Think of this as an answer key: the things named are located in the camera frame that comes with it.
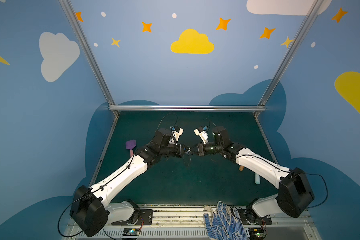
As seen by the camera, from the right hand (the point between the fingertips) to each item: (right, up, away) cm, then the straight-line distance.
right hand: (190, 148), depth 77 cm
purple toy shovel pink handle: (-39, 0, +23) cm, 46 cm away
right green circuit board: (+32, -40, -6) cm, 52 cm away
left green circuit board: (-29, -40, -6) cm, 50 cm away
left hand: (0, 0, -4) cm, 4 cm away
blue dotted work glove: (+17, -37, -6) cm, 41 cm away
